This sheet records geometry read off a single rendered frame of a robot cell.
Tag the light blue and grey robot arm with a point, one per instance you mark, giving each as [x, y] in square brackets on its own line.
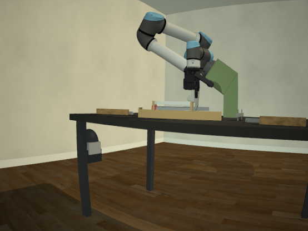
[197, 46]

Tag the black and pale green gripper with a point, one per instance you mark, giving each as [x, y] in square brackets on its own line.
[192, 84]

